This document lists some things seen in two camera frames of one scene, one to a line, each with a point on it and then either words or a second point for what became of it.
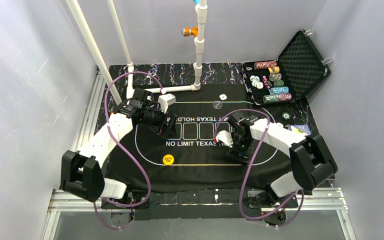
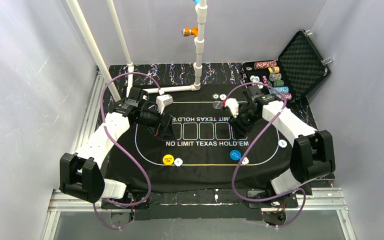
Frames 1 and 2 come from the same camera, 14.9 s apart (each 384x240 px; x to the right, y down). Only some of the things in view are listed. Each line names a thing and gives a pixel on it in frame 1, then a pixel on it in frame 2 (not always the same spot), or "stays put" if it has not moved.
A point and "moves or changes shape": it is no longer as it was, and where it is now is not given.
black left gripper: (165, 122) stays put
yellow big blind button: (168, 159) stays put
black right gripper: (239, 153) → (241, 120)
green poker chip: (286, 116) moves or changes shape
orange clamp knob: (186, 31) stays put
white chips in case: (255, 82) stays put
